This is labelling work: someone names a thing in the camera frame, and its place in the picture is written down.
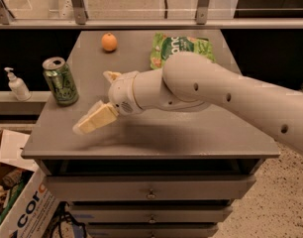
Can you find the top drawer knob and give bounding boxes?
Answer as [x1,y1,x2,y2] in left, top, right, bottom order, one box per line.
[147,189,156,199]

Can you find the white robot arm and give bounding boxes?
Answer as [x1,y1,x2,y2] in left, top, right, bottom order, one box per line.
[73,52,303,155]

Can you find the white pump bottle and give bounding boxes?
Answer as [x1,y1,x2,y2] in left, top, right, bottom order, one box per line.
[4,67,31,101]

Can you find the orange fruit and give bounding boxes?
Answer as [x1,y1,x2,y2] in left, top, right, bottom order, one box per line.
[101,33,118,52]

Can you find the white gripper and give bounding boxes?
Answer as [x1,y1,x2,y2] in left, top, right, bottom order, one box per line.
[72,70,143,135]

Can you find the drawer knob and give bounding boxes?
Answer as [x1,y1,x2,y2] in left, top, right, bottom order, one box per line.
[147,189,156,199]
[149,216,156,224]

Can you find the black cables under cabinet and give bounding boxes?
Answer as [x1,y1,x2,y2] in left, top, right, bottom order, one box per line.
[46,201,88,238]

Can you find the green soda can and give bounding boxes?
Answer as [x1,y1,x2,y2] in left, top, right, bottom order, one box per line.
[43,57,79,106]

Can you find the white cardboard box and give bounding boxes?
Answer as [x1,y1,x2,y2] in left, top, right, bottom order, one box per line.
[0,130,58,238]

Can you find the white paper sheet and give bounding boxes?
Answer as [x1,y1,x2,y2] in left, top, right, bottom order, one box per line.
[0,130,38,172]

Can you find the grey drawer cabinet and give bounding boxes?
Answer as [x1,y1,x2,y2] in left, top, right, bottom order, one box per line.
[22,31,279,238]

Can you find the green snack bag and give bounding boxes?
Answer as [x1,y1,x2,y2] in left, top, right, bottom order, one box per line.
[150,33,215,69]

